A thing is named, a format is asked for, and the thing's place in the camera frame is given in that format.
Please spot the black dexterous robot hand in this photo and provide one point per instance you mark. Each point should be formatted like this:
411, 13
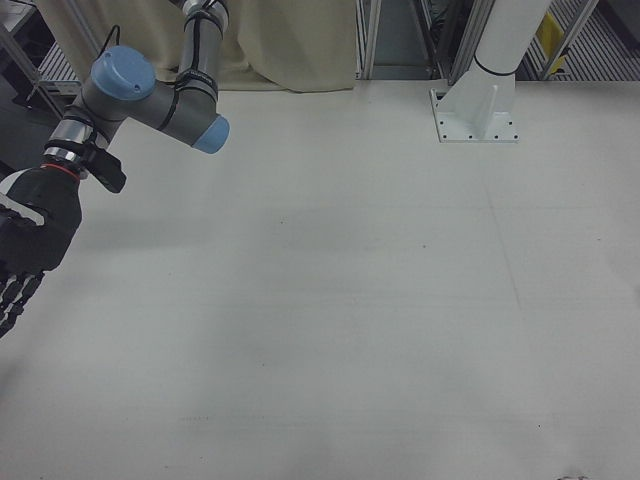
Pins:
47, 220

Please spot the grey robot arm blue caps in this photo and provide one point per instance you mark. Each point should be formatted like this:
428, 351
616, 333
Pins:
165, 107

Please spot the grey metal shelf rack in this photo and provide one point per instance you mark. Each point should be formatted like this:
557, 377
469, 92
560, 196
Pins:
52, 70

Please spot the beige curtain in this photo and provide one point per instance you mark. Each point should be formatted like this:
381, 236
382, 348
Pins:
280, 42

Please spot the yellow tag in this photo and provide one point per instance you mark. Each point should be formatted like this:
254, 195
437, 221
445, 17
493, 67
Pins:
549, 31

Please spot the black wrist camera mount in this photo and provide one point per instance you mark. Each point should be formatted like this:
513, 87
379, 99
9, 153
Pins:
106, 170

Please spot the aluminium frame profile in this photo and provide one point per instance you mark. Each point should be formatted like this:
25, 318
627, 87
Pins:
369, 37

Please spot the white column with base plate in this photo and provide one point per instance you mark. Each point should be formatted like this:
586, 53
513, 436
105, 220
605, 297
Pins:
492, 65

